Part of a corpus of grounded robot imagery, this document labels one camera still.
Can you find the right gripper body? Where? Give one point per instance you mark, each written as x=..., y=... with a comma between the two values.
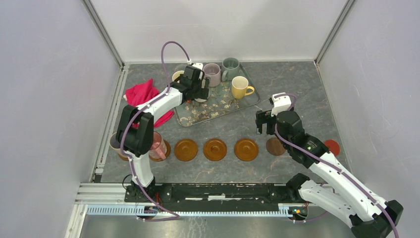
x=263, y=117

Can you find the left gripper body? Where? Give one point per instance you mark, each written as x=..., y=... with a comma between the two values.
x=199, y=92

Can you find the dark walnut coaster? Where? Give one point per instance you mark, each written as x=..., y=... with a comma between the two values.
x=275, y=147

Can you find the red round coaster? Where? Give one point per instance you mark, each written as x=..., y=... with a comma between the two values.
x=333, y=146

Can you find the wooden coaster five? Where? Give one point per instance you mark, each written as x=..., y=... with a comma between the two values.
x=246, y=149

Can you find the wooden coaster three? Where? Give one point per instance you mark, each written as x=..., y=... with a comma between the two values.
x=168, y=150

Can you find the wooden coaster one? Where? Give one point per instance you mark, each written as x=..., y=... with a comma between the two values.
x=185, y=150

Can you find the wooden coaster two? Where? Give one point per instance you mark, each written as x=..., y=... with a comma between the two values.
x=215, y=149

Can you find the pink mug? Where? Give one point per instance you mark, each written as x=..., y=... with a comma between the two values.
x=158, y=147

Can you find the beige pink-handled mug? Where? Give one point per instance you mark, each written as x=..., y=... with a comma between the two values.
x=115, y=144

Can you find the wooden coaster four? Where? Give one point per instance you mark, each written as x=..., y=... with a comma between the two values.
x=125, y=158

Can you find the white black-rimmed mug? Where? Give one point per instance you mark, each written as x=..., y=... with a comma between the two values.
x=200, y=100

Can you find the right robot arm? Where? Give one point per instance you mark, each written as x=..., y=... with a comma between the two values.
x=367, y=214

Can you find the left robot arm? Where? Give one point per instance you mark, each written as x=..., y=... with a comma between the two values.
x=136, y=126

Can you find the cream mug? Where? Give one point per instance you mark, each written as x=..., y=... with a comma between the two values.
x=176, y=76

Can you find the lilac mug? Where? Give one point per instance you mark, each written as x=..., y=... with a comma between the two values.
x=213, y=72

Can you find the floral serving tray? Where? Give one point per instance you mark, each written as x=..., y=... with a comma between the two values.
x=219, y=103

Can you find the green mug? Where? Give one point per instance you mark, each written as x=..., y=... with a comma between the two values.
x=230, y=68

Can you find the yellow mug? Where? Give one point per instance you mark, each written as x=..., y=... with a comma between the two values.
x=240, y=87

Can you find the red cloth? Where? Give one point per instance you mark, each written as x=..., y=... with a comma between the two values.
x=141, y=93

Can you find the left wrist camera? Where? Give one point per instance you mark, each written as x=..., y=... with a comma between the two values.
x=198, y=65

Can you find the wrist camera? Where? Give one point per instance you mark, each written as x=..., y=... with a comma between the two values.
x=198, y=65
x=281, y=102

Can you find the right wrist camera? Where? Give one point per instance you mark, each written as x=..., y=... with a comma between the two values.
x=281, y=102

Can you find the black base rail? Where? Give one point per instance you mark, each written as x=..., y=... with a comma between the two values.
x=214, y=197

